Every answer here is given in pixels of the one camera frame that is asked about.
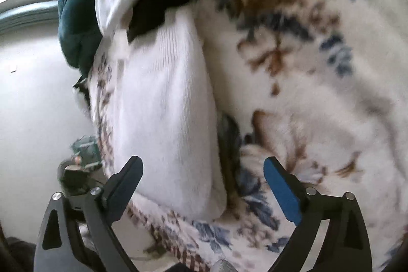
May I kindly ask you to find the teal storage rack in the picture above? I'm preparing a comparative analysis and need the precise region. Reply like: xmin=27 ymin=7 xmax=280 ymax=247
xmin=70 ymin=136 xmax=103 ymax=171

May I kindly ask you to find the folded dark teal quilt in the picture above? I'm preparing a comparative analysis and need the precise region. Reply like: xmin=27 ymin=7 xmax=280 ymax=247
xmin=58 ymin=0 xmax=128 ymax=75

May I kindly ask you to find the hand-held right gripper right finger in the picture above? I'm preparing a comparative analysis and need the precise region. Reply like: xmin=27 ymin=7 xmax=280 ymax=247
xmin=263 ymin=156 xmax=373 ymax=272

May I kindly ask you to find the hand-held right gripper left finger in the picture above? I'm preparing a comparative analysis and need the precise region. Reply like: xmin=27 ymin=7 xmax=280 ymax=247
xmin=33 ymin=156 xmax=144 ymax=272

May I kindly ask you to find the white knit sweater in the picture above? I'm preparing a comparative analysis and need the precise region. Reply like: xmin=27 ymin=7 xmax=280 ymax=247
xmin=108 ymin=9 xmax=228 ymax=222

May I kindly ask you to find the floral bed blanket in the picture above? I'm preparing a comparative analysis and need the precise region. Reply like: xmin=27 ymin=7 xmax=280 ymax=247
xmin=86 ymin=0 xmax=408 ymax=272

